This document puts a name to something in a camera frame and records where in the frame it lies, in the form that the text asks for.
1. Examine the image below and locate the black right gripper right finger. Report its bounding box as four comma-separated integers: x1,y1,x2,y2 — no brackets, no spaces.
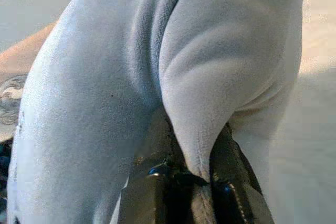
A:
209,123,275,224

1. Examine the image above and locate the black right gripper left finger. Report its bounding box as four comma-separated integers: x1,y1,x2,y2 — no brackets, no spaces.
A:
115,108,191,224

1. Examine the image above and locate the light blue fleece cloth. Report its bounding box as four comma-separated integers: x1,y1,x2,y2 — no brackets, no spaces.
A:
6,0,308,224

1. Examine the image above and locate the yellow egg print blanket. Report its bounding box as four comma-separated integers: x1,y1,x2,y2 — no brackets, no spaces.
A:
0,22,57,143

